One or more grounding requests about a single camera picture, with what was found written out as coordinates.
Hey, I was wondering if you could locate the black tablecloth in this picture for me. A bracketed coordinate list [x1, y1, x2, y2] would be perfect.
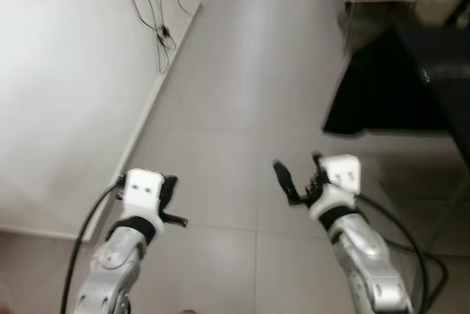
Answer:
[323, 24, 470, 164]

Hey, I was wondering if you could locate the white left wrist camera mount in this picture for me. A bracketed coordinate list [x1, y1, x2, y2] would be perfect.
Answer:
[117, 169, 167, 236]

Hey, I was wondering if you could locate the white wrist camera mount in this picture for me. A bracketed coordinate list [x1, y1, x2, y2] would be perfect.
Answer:
[308, 154, 362, 221]
[117, 169, 167, 236]

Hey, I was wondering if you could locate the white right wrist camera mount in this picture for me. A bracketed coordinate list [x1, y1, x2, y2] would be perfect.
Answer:
[308, 154, 362, 221]

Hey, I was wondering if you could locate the black wall cable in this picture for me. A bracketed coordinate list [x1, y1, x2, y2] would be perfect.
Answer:
[114, 0, 193, 74]

